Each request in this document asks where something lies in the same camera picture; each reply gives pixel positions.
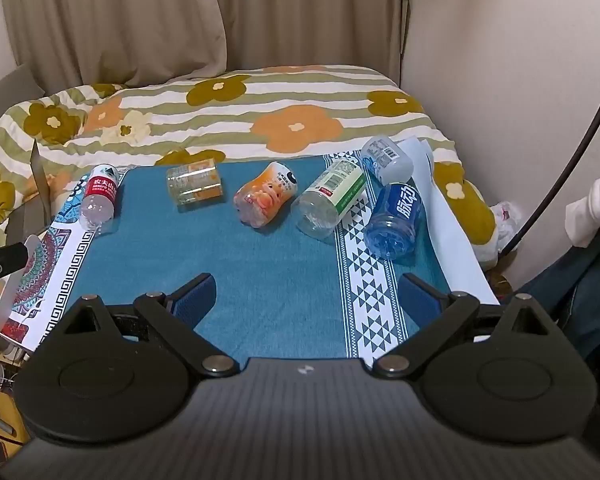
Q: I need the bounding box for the black cable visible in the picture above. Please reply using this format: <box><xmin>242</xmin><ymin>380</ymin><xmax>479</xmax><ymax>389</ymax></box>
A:
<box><xmin>500</xmin><ymin>89</ymin><xmax>600</xmax><ymax>257</ymax></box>

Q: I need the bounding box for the floral striped blanket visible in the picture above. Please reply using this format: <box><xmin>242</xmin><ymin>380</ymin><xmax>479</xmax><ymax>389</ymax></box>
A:
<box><xmin>0</xmin><ymin>64</ymin><xmax>497</xmax><ymax>264</ymax></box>

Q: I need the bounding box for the black metal stand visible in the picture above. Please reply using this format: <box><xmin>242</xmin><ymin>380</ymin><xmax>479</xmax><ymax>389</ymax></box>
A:
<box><xmin>0</xmin><ymin>242</ymin><xmax>29</xmax><ymax>313</ymax></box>

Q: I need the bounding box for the person's white sleeve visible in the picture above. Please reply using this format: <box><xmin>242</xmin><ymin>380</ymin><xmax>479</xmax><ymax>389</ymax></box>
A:
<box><xmin>564</xmin><ymin>169</ymin><xmax>600</xmax><ymax>249</ymax></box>

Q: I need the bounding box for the white sheet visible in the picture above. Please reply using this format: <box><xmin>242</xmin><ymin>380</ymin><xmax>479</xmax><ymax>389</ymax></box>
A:
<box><xmin>396</xmin><ymin>137</ymin><xmax>501</xmax><ymax>307</ymax></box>

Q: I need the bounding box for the teal patterned table cloth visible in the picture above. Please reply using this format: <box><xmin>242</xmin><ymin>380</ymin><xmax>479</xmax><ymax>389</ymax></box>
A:
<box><xmin>0</xmin><ymin>152</ymin><xmax>501</xmax><ymax>362</ymax></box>

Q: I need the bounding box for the grey sofa back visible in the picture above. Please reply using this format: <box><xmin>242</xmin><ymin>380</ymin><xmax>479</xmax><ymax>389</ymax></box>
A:
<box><xmin>0</xmin><ymin>64</ymin><xmax>47</xmax><ymax>137</ymax></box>

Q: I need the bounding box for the red label water bottle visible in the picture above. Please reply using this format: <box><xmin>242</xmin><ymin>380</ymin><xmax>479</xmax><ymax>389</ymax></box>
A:
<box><xmin>79</xmin><ymin>163</ymin><xmax>121</xmax><ymax>234</ymax></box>

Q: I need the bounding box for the green white label clear bottle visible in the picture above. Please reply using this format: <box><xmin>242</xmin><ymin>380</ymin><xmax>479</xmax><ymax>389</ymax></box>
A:
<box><xmin>290</xmin><ymin>157</ymin><xmax>369</xmax><ymax>239</ymax></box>

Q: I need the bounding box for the blue plastic bottle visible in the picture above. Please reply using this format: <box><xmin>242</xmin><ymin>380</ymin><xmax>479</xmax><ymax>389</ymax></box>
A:
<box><xmin>363</xmin><ymin>182</ymin><xmax>424</xmax><ymax>261</ymax></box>

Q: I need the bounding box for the small clear blue label bottle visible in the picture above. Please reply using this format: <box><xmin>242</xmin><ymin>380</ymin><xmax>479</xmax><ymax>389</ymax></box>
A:
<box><xmin>360</xmin><ymin>135</ymin><xmax>415</xmax><ymax>184</ymax></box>

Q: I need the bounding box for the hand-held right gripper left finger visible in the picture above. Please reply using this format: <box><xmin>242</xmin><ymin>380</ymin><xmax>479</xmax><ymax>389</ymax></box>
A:
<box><xmin>45</xmin><ymin>273</ymin><xmax>240</xmax><ymax>378</ymax></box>

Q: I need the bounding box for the orange printed plastic bottle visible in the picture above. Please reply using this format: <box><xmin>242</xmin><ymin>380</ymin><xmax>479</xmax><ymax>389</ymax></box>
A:
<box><xmin>232</xmin><ymin>161</ymin><xmax>300</xmax><ymax>229</ymax></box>

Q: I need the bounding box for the grey strap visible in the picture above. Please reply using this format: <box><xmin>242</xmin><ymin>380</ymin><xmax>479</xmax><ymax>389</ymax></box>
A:
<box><xmin>29</xmin><ymin>138</ymin><xmax>52</xmax><ymax>227</ymax></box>

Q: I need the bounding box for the beige curtain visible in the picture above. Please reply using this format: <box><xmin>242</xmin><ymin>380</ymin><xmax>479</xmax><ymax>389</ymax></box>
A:
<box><xmin>0</xmin><ymin>0</ymin><xmax>412</xmax><ymax>87</ymax></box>

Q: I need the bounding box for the white plastic bag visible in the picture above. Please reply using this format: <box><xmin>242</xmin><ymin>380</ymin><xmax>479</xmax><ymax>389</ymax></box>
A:
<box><xmin>487</xmin><ymin>201</ymin><xmax>524</xmax><ymax>261</ymax></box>

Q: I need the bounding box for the person's blue jeans leg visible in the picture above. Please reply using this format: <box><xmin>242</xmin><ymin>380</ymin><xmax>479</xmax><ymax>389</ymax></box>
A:
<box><xmin>513</xmin><ymin>230</ymin><xmax>600</xmax><ymax>363</ymax></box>

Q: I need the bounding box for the yellow label clear bottle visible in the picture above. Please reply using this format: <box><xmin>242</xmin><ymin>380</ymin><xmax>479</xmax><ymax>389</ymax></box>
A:
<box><xmin>165</xmin><ymin>157</ymin><xmax>226</xmax><ymax>211</ymax></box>

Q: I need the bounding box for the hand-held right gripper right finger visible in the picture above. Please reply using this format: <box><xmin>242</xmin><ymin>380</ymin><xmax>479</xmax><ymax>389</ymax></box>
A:
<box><xmin>372</xmin><ymin>274</ymin><xmax>563</xmax><ymax>380</ymax></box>

